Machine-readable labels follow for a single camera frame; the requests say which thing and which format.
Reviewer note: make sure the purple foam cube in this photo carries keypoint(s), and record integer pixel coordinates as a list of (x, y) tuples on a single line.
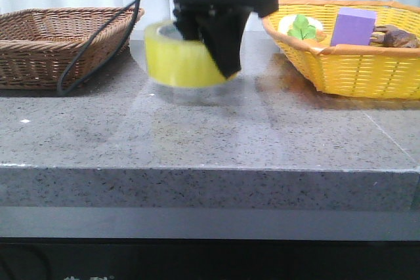
[(353, 26)]

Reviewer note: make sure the yellow woven basket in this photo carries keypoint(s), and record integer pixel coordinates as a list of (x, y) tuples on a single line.
[(351, 70)]

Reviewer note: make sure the toy bread roll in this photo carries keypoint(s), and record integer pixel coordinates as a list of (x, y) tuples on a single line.
[(286, 23)]

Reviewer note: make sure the brown toy animal figure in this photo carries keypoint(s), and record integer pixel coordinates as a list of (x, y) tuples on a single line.
[(391, 36)]

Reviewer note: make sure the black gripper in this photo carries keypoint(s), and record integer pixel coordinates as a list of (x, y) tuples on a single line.
[(221, 33)]

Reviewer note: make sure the yellow tape roll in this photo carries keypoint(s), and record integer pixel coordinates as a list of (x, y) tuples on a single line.
[(176, 62)]

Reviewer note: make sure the orange toy carrot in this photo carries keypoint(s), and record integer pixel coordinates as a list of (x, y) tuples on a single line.
[(303, 28)]

